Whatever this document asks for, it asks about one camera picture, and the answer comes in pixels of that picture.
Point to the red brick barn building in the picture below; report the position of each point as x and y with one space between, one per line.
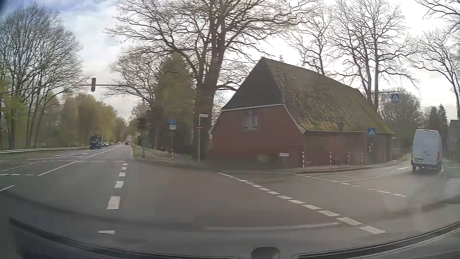
276 136

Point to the white van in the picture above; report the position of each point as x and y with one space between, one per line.
427 150

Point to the row of trees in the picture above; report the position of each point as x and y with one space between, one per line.
39 108

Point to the dark lorry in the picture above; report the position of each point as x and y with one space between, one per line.
95 142

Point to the ivy-covered tree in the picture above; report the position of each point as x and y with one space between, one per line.
174 97

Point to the guard rail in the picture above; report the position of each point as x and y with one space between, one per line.
43 149

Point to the blue round sign on post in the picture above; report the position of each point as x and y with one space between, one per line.
172 124

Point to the grass verge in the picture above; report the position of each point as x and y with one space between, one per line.
147 151

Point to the large bare tree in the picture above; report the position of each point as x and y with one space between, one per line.
205 108

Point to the queue of cars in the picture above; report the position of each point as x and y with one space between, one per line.
111 143

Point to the row of red-white bollards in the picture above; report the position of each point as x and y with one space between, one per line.
303 159

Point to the pavement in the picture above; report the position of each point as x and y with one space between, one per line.
287 169

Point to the car's own bonnet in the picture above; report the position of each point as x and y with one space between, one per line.
230 243

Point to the bare trees behind building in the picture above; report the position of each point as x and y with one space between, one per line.
366 54

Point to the white street sign post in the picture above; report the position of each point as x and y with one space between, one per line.
199 136

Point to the pedestrian crossing sign on post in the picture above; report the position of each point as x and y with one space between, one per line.
371 132

